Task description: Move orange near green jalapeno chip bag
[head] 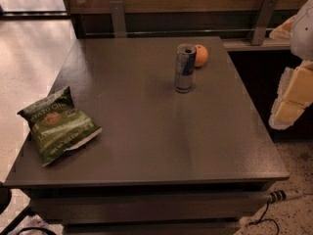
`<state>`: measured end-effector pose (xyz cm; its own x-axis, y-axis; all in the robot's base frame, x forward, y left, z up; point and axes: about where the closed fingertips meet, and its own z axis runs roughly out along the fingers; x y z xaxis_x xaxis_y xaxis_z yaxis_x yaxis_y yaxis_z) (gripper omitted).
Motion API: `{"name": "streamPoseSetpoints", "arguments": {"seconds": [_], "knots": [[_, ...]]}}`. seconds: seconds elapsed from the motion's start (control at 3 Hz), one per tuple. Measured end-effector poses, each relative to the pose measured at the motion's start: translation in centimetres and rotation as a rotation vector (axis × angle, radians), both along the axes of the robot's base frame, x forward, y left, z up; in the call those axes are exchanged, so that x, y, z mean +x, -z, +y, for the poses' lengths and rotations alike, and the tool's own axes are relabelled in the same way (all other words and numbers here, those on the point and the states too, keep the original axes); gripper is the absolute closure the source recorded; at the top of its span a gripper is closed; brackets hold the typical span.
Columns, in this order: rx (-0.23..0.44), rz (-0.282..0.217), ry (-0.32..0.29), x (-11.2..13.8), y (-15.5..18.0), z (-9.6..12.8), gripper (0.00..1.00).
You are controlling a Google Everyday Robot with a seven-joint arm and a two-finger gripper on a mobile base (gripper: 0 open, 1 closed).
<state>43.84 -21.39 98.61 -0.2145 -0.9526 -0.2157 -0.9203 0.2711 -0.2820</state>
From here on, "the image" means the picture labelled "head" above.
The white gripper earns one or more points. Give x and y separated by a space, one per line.
303 33

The orange fruit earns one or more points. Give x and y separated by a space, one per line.
202 55

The green jalapeno chip bag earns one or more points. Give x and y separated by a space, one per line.
57 126

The silver blue energy drink can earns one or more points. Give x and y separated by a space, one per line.
184 67

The dark grey drawer cabinet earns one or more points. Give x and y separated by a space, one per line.
165 163

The black chair base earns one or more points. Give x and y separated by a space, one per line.
19 219

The right metal wall bracket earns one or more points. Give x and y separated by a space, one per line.
263 18

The metal wall bracket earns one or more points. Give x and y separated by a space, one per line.
263 18
118 19

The striped cable plug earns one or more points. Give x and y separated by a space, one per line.
284 195

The left metal wall bracket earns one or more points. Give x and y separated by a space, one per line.
118 19

